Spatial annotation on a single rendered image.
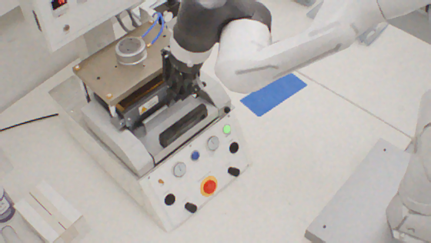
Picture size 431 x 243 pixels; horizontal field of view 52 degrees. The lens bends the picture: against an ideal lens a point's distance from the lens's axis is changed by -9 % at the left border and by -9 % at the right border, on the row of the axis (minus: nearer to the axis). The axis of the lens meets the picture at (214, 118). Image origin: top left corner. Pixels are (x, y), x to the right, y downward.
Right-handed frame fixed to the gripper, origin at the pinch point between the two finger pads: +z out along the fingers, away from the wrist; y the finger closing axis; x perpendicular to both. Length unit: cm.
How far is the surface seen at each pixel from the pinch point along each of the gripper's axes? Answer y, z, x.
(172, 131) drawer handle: 5.4, 6.3, -3.7
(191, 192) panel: 18.2, 22.5, -4.6
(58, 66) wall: -54, 57, -1
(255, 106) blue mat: 8.7, 31.9, 34.8
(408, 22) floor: 17, 106, 222
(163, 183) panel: 12.7, 15.3, -11.1
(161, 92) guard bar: -4.5, 6.1, 1.0
